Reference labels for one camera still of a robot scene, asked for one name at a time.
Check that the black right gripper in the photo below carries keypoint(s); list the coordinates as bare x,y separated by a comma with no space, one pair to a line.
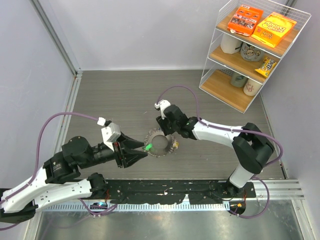
162,123

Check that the grey cartoon mug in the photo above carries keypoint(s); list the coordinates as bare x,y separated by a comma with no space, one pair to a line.
251,53

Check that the white paper roll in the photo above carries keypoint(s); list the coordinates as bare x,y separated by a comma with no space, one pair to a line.
230,45

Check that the green plastic key tag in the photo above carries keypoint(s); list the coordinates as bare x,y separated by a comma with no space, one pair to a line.
148,146

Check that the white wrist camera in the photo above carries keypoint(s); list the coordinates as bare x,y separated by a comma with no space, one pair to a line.
161,106
110,134

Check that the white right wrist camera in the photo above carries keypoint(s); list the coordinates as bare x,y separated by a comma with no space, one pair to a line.
161,106

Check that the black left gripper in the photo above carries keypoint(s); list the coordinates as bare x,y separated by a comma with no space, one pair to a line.
130,157

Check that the white mug red writing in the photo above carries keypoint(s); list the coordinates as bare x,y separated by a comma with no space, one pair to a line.
251,88

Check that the yellow snack bag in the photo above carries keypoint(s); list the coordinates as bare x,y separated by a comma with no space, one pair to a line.
272,30

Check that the white wire shelf rack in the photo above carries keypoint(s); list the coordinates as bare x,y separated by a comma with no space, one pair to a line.
229,73

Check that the grey-green mug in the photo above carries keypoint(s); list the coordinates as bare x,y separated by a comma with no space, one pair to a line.
238,80

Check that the yellow candy packet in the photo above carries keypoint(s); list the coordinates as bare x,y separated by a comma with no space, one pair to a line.
266,67

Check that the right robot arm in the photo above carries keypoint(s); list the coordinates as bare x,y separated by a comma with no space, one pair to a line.
251,146

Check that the white slotted cable duct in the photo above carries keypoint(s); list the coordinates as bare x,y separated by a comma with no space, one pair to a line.
185,206

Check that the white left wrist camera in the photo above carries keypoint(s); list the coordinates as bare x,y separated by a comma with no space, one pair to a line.
110,134

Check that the orange snack box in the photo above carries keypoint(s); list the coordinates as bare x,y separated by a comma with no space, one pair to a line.
245,20

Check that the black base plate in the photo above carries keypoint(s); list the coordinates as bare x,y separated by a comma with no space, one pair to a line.
170,192

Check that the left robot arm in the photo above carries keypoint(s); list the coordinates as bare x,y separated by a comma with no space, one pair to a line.
55,181

